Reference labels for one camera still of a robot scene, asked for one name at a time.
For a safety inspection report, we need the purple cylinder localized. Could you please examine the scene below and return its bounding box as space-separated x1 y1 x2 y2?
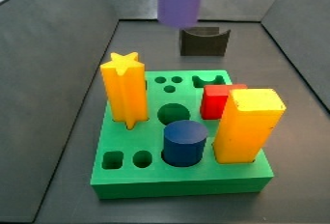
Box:
158 0 202 28

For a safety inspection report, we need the red cube block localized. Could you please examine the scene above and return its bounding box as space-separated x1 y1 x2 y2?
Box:
201 84 248 120

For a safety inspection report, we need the blue cylinder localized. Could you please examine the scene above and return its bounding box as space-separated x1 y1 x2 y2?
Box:
164 120 209 167

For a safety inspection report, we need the yellow star prism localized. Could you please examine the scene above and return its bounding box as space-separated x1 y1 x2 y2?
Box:
101 52 149 129

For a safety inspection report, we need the black curved cradle stand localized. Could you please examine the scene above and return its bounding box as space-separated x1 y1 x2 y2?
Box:
180 27 232 56

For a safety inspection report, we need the yellow rectangular block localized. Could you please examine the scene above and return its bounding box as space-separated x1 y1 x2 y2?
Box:
213 89 287 164

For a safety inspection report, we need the green shape sorter base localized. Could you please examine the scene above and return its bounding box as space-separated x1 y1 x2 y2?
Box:
91 70 274 199

